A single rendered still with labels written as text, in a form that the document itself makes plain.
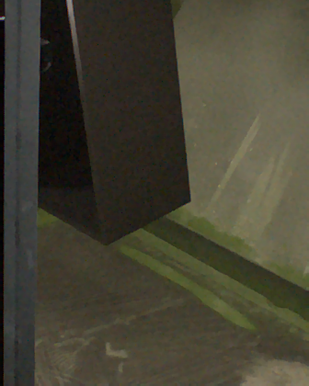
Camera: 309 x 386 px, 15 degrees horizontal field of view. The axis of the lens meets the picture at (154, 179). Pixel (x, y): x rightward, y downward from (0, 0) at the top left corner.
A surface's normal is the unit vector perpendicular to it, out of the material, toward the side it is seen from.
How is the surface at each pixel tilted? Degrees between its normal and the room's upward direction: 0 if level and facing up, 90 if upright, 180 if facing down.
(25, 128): 90
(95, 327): 0
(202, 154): 57
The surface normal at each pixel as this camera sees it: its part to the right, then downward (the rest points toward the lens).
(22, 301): 0.63, 0.31
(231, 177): -0.62, -0.35
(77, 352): 0.05, -0.93
